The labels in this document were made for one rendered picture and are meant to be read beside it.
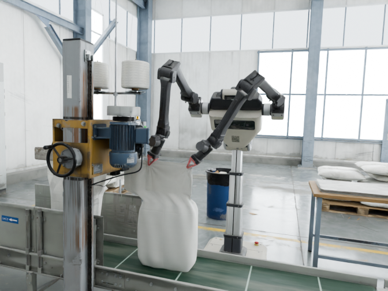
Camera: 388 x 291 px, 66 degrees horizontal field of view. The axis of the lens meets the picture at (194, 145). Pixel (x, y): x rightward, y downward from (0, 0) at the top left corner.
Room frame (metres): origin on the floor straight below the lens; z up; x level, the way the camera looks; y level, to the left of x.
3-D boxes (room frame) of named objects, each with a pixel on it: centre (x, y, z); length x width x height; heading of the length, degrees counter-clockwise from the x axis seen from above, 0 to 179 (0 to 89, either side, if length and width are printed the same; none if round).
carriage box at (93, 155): (1.75, 0.61, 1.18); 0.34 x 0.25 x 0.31; 163
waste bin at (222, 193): (4.15, -0.41, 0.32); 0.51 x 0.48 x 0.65; 163
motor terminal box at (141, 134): (1.67, 0.29, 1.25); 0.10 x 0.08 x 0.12; 8
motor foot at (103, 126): (1.65, 0.48, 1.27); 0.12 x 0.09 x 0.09; 163
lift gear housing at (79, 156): (1.57, 0.65, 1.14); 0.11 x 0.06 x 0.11; 73
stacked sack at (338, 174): (4.63, -2.31, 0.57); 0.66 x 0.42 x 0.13; 66
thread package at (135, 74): (1.80, 0.36, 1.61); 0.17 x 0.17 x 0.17
